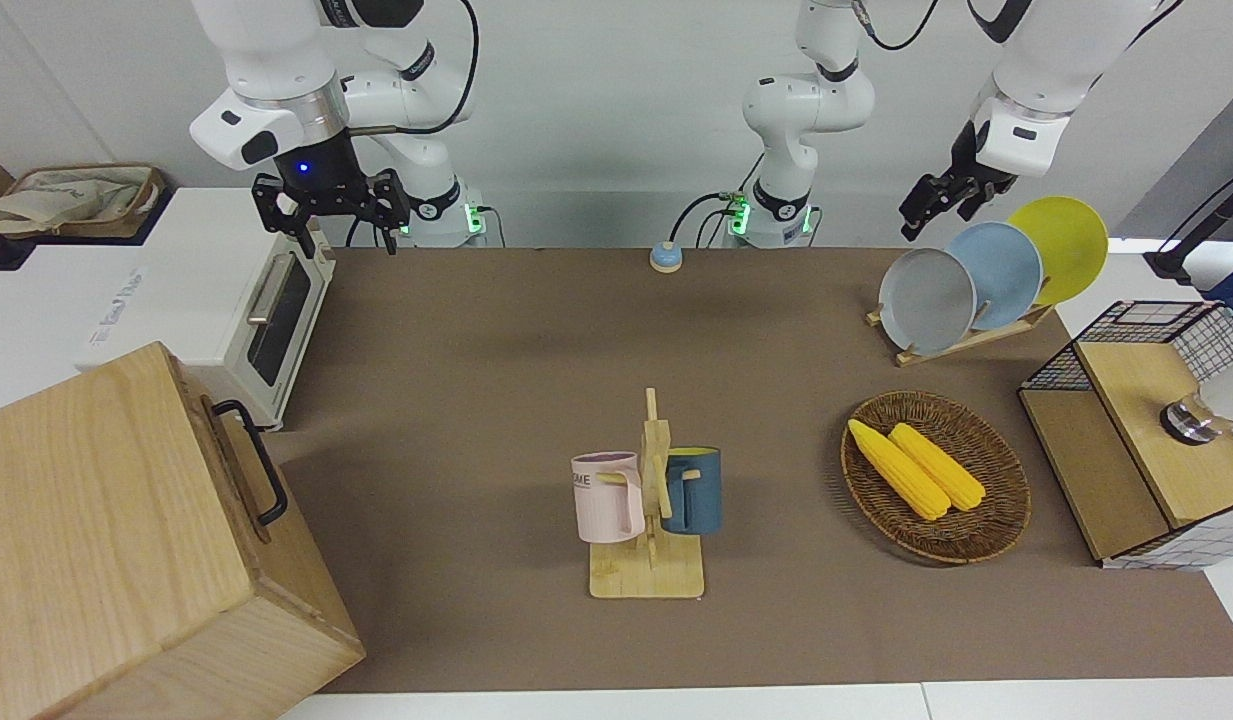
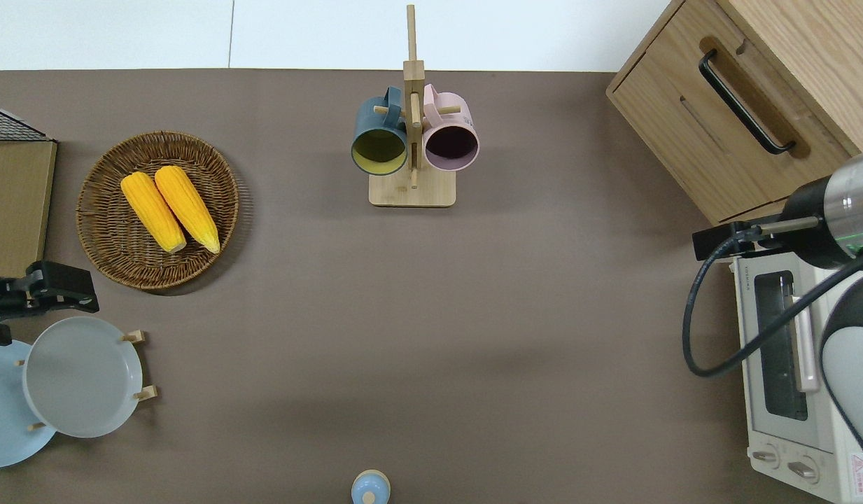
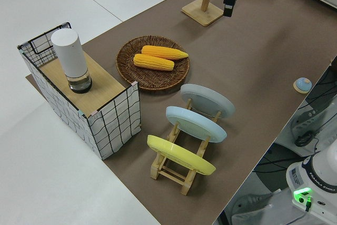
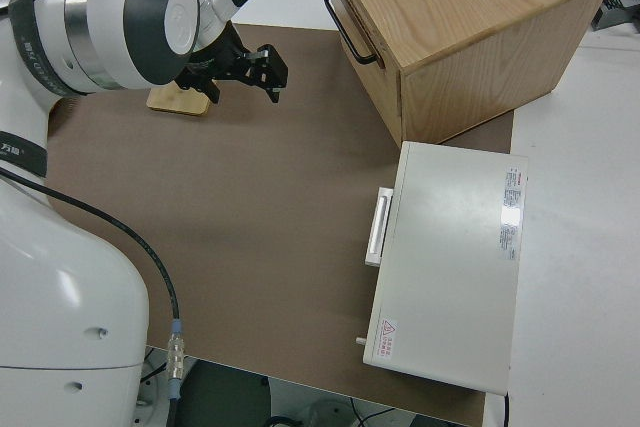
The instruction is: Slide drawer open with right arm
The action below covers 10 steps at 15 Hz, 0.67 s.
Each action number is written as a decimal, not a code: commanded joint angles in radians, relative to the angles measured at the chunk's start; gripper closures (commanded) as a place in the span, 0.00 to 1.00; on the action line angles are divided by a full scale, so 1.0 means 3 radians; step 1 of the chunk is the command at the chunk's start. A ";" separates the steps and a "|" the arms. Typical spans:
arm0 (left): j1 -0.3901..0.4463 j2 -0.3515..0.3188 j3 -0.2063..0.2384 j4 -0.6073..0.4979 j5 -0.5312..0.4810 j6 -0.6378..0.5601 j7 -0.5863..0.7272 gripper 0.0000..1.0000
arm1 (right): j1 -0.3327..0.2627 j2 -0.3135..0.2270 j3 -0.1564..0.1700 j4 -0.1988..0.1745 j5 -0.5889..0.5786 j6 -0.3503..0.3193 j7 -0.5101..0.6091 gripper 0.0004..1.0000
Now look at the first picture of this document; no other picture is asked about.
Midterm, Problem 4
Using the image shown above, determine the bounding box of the grey plate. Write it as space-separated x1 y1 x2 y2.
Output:
878 248 977 356

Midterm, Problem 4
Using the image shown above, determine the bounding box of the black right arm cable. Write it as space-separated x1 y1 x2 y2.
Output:
346 0 480 137

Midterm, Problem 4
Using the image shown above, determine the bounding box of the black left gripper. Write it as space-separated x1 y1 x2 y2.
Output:
899 120 1019 243

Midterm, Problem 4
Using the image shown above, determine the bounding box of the brown table mat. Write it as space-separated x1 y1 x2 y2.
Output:
266 245 1233 694

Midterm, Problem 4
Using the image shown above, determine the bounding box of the wooden plate rack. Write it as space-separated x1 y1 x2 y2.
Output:
866 300 1057 368

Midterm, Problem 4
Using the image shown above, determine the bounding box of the wire grid wooden shelf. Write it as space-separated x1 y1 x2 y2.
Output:
1018 300 1233 571

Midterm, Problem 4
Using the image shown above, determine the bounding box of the white toaster oven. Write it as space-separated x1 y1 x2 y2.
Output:
0 187 337 433

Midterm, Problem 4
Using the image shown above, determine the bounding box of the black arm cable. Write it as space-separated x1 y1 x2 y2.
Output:
346 0 480 137
854 0 943 52

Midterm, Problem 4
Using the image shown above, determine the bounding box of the yellow plate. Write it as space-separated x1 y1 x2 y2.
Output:
1006 196 1110 307

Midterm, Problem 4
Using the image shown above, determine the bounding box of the black drawer handle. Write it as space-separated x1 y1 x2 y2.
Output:
212 399 289 528

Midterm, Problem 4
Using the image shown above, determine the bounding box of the wooden mug tree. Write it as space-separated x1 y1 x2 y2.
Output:
588 387 705 601

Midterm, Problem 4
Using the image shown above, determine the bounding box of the wooden drawer box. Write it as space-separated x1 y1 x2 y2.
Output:
0 341 367 720

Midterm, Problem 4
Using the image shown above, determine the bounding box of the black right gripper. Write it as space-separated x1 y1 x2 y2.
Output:
253 128 413 260

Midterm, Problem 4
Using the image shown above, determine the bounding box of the pink mug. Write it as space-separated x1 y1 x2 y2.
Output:
571 452 645 544

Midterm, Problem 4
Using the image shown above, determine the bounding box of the black base cable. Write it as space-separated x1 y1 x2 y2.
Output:
669 188 749 249

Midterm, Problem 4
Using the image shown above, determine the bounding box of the brown storage tray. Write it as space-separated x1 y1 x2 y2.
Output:
4 163 167 241

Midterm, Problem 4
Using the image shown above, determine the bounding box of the brown wicker basket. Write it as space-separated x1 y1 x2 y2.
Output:
840 390 1033 566

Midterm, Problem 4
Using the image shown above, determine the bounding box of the light blue plate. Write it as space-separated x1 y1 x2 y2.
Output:
944 222 1045 331

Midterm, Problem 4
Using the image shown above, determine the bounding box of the white cylinder bottle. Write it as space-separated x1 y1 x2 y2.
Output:
1161 350 1233 446

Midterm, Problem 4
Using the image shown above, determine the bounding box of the black camera stand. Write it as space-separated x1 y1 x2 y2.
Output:
1144 165 1233 281

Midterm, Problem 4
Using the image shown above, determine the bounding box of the dark blue mug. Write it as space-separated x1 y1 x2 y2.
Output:
662 446 723 536

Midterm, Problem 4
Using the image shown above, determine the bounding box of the beige cloth bag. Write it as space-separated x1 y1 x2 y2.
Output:
0 168 159 237

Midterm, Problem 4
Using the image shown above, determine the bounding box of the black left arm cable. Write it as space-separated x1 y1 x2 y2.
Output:
854 0 943 52

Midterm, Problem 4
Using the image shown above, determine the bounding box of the yellow corn cob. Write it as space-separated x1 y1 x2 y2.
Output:
888 422 987 513
847 418 952 521

